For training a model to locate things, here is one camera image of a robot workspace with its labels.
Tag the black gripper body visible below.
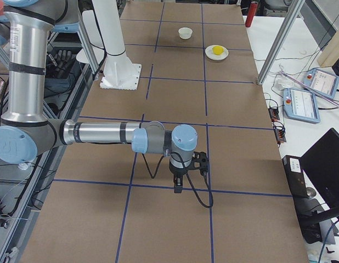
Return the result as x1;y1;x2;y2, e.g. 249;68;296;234
169;163;188;183

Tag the red cylinder tube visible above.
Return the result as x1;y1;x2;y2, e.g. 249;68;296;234
245;1;258;28

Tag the orange circuit board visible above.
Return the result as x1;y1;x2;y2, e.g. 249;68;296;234
273;125;286;145
268;107;280;122

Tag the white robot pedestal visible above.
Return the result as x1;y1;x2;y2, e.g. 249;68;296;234
92;0;142;90

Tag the orange circuit board lower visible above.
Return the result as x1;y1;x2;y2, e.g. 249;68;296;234
273;125;286;145

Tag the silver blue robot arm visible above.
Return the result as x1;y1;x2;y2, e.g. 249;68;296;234
0;1;197;193

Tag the black laptop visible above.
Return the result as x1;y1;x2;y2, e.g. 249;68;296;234
301;128;339;208

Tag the orange circuit board upper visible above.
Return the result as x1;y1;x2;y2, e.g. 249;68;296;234
268;107;280;122

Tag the teach pendant tablet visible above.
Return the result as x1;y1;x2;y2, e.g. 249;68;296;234
283;88;320;123
304;68;339;99

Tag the aluminium frame post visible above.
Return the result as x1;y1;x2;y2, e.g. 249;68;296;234
257;0;305;85

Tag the near teach pendant tablet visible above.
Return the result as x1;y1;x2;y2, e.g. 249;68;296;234
283;88;320;123

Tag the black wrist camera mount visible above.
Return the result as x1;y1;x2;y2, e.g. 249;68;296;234
188;151;209;177

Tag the brown cardboard table cover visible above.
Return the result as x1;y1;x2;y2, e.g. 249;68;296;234
20;2;310;263

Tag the yellow lemon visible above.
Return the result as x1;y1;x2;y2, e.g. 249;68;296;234
212;45;224;56

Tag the white plate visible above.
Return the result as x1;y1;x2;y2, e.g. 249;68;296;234
205;45;229;61

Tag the white bowl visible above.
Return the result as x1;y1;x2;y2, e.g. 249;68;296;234
178;27;193;40

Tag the far teach pendant tablet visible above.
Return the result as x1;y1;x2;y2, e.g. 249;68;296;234
304;68;339;99

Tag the aluminium side frame rail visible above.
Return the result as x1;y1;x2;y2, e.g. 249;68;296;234
0;62;104;263

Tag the black box device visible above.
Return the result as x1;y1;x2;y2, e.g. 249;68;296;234
282;155;308;198

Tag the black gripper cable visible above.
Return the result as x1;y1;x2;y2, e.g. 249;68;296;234
142;153;214;208

